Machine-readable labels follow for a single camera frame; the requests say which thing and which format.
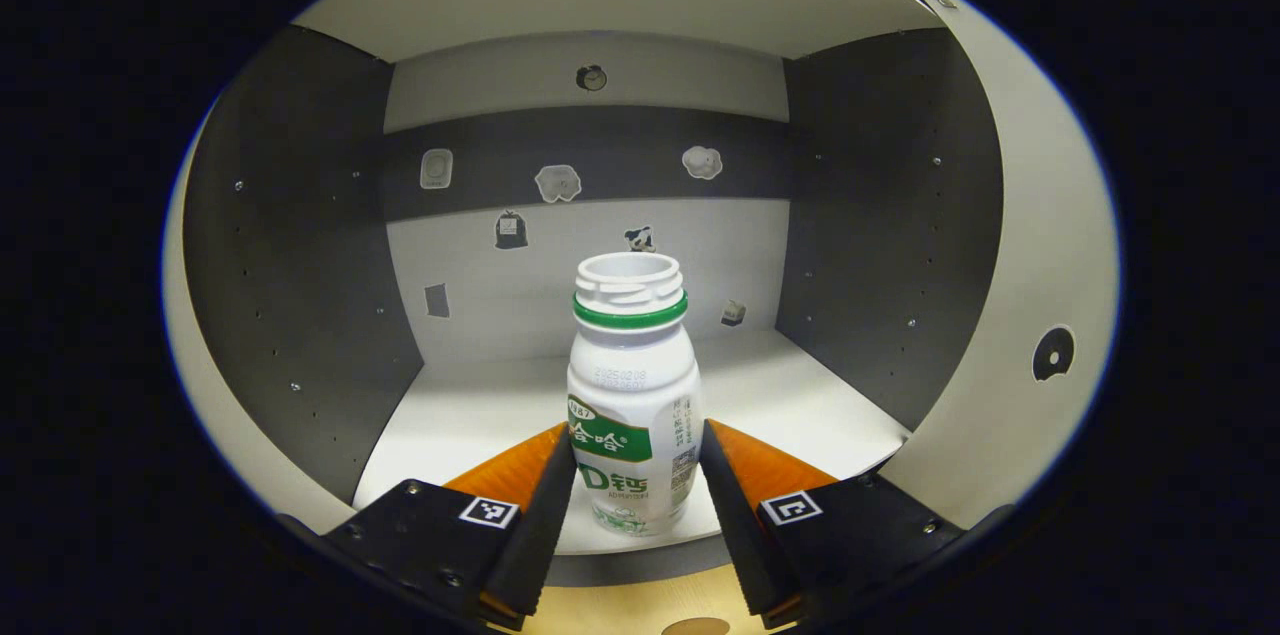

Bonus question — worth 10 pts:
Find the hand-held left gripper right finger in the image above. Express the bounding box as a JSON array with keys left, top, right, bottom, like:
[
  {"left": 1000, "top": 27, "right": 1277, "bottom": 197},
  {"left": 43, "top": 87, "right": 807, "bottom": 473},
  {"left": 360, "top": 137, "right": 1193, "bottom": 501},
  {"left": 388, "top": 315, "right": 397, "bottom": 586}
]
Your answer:
[{"left": 698, "top": 418, "right": 966, "bottom": 630}]

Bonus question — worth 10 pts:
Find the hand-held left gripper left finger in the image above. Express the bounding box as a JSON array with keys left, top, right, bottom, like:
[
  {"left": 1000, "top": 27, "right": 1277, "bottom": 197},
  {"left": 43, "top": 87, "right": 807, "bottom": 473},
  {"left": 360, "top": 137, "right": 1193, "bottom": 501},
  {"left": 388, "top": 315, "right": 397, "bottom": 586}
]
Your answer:
[{"left": 322, "top": 422, "right": 578, "bottom": 631}]

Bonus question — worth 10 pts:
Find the white bottle green label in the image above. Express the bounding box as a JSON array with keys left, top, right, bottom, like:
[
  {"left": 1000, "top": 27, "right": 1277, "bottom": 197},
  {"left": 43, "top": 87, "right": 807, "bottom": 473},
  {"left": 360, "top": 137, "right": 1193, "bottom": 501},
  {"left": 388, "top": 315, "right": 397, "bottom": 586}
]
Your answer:
[{"left": 566, "top": 252, "right": 704, "bottom": 538}]

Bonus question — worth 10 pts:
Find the white and grey cabinet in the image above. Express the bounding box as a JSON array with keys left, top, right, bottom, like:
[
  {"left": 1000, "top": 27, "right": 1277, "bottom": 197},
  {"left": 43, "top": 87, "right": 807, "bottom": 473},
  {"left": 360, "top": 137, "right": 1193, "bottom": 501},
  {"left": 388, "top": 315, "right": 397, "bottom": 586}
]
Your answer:
[{"left": 183, "top": 0, "right": 1006, "bottom": 588}]

